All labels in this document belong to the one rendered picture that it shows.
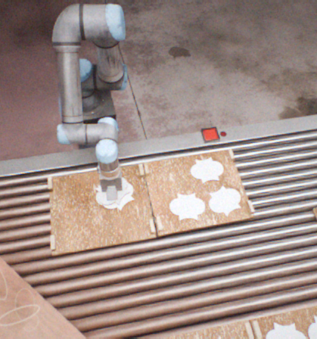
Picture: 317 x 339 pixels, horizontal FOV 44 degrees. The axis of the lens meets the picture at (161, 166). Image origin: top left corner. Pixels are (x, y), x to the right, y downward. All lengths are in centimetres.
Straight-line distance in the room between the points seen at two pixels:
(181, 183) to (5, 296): 81
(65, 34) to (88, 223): 73
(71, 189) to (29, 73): 200
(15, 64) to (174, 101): 141
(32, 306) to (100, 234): 37
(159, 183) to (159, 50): 213
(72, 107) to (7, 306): 71
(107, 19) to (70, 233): 82
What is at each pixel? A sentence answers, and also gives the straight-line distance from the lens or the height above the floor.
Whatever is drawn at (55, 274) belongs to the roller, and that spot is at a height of 92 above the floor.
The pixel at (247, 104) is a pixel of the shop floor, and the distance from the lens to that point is 331.
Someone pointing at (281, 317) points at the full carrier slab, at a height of 94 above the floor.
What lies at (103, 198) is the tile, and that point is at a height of 96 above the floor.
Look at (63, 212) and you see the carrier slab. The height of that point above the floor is 94.
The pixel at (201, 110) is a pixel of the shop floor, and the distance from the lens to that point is 319.
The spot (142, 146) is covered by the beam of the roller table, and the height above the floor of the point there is 91.
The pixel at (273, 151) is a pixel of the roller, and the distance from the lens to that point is 190.
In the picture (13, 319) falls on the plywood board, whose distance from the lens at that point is 145.
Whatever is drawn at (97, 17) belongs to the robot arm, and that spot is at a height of 157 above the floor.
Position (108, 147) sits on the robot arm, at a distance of 138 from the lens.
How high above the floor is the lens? 240
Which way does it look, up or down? 58 degrees down
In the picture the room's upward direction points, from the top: 3 degrees clockwise
